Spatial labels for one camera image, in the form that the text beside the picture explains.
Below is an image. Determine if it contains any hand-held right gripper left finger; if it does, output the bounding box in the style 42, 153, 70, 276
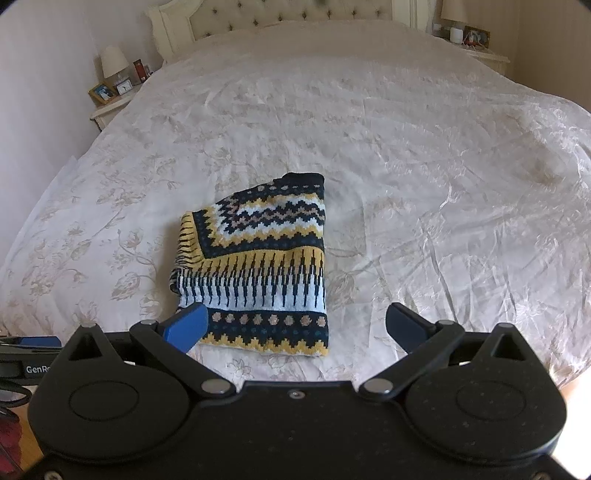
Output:
60, 302, 232, 398

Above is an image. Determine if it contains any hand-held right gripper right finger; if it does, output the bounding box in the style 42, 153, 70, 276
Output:
359, 302, 537, 400

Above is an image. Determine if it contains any cream tufted headboard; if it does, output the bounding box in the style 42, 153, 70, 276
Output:
147, 0, 419, 63

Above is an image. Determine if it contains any wooden photo frame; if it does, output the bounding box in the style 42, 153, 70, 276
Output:
89, 82, 116, 106

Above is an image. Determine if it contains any white table lamp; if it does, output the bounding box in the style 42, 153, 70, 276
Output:
441, 0, 468, 24
100, 45, 129, 84

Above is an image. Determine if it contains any person's dark red clothing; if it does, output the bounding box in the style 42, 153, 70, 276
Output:
0, 406, 24, 480

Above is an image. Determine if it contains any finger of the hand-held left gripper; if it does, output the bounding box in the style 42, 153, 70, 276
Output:
0, 336, 64, 354

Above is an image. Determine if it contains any cream nightstand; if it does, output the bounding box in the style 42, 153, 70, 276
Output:
431, 34, 511, 75
89, 83, 148, 132

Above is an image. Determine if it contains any black cable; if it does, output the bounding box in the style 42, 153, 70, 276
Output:
0, 378, 31, 408

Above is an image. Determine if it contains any patterned knit sweater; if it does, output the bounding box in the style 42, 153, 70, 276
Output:
168, 172, 331, 357

